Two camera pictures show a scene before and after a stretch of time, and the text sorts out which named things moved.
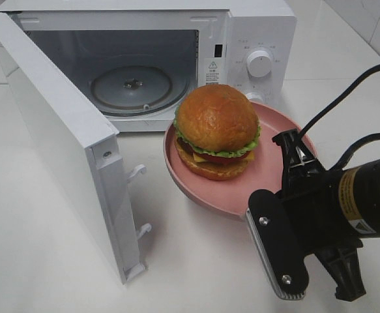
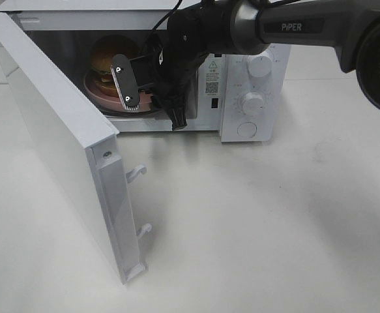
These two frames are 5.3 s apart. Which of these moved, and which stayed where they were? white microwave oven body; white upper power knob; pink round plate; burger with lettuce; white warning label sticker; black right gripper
Moved: black right gripper; pink round plate; burger with lettuce
Stayed: white upper power knob; white warning label sticker; white microwave oven body
